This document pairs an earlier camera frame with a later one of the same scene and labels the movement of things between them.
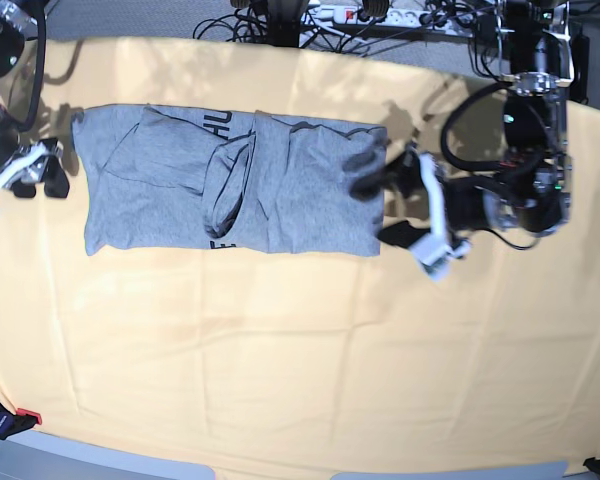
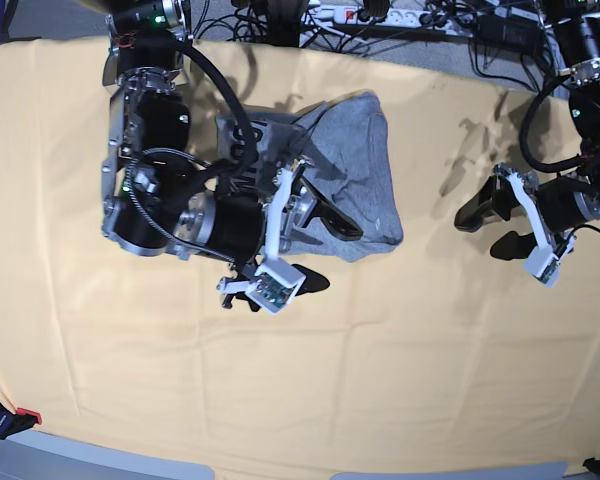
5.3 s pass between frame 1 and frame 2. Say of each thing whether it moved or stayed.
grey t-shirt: moved
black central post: stayed
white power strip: stayed
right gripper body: moved
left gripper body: moved
